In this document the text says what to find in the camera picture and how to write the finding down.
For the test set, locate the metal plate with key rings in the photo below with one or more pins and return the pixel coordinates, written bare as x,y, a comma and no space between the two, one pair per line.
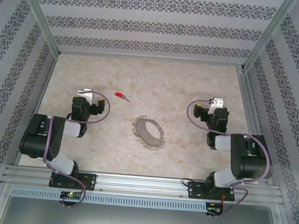
142,131

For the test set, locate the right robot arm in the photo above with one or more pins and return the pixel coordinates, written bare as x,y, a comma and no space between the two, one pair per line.
253,157

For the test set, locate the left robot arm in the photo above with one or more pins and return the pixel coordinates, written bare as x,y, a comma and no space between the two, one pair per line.
40,134

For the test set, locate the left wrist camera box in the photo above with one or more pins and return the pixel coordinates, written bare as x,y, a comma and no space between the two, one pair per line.
86,94

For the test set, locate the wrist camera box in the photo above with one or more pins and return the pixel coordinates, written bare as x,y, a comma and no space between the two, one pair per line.
86,94
217,103

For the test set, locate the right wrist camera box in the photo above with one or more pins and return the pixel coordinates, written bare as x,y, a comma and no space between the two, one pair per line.
217,103

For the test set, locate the aluminium side frame rail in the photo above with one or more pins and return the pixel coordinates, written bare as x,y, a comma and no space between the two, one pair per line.
253,121
39,102

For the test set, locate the aluminium back frame rail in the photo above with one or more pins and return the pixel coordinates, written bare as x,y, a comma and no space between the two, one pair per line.
148,60

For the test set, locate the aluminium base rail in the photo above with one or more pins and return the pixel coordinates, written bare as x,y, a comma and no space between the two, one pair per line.
143,185

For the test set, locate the aluminium frame post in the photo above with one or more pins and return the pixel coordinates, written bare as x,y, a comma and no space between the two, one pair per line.
38,10
270,31

